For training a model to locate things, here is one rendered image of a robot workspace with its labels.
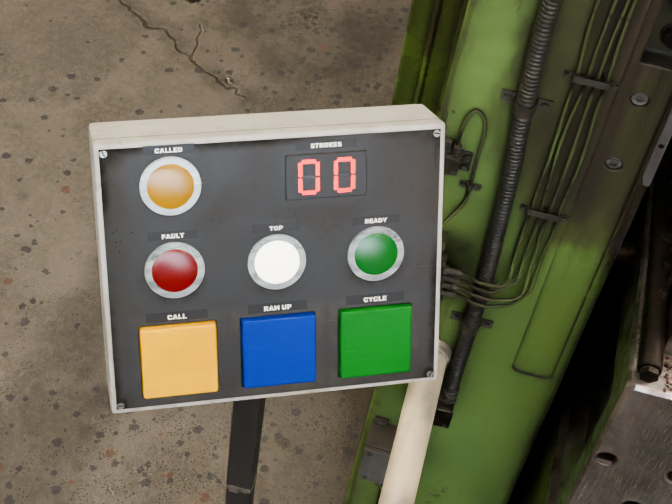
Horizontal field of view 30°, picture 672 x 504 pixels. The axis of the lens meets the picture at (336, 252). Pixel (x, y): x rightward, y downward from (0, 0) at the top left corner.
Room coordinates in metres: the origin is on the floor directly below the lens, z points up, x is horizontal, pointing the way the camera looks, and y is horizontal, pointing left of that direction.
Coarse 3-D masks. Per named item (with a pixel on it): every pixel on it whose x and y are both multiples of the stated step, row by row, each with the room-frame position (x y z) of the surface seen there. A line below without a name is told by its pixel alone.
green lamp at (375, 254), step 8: (368, 240) 0.81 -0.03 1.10; (376, 240) 0.81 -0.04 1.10; (384, 240) 0.82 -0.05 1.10; (392, 240) 0.82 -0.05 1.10; (360, 248) 0.81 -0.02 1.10; (368, 248) 0.81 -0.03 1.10; (376, 248) 0.81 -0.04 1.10; (384, 248) 0.81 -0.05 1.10; (392, 248) 0.82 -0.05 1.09; (360, 256) 0.80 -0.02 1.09; (368, 256) 0.80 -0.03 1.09; (376, 256) 0.81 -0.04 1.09; (384, 256) 0.81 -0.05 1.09; (392, 256) 0.81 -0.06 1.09; (360, 264) 0.80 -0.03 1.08; (368, 264) 0.80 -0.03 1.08; (376, 264) 0.80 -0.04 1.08; (384, 264) 0.81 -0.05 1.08; (392, 264) 0.81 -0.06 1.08; (368, 272) 0.80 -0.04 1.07; (376, 272) 0.80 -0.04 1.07; (384, 272) 0.80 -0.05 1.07
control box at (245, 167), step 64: (128, 128) 0.84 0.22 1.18; (192, 128) 0.84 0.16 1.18; (256, 128) 0.85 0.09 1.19; (320, 128) 0.86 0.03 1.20; (384, 128) 0.87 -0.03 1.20; (128, 192) 0.77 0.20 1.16; (256, 192) 0.81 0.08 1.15; (320, 192) 0.82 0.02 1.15; (384, 192) 0.84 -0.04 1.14; (128, 256) 0.74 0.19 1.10; (320, 256) 0.79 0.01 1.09; (128, 320) 0.71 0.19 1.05; (192, 320) 0.73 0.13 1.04; (320, 320) 0.76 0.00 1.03; (128, 384) 0.68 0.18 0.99; (320, 384) 0.73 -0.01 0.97; (384, 384) 0.75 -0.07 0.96
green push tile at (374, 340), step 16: (400, 304) 0.79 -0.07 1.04; (352, 320) 0.76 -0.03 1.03; (368, 320) 0.77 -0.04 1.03; (384, 320) 0.77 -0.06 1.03; (400, 320) 0.78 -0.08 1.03; (352, 336) 0.76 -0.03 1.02; (368, 336) 0.76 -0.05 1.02; (384, 336) 0.77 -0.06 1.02; (400, 336) 0.77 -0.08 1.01; (352, 352) 0.75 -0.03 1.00; (368, 352) 0.75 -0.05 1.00; (384, 352) 0.76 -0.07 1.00; (400, 352) 0.76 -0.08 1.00; (352, 368) 0.74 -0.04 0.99; (368, 368) 0.74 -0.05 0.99; (384, 368) 0.75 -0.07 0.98; (400, 368) 0.75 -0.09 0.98
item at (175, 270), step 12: (168, 252) 0.75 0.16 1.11; (180, 252) 0.76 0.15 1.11; (156, 264) 0.74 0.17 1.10; (168, 264) 0.75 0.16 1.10; (180, 264) 0.75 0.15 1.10; (192, 264) 0.75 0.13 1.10; (156, 276) 0.74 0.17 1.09; (168, 276) 0.74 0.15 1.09; (180, 276) 0.74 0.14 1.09; (192, 276) 0.75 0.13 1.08; (168, 288) 0.73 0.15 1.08; (180, 288) 0.74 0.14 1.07
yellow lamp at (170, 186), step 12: (168, 168) 0.79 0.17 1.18; (180, 168) 0.80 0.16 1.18; (156, 180) 0.78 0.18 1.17; (168, 180) 0.79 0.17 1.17; (180, 180) 0.79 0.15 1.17; (192, 180) 0.79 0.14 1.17; (156, 192) 0.78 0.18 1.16; (168, 192) 0.78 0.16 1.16; (180, 192) 0.78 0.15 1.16; (192, 192) 0.79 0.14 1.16; (156, 204) 0.77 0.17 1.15; (168, 204) 0.78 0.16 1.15; (180, 204) 0.78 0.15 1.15
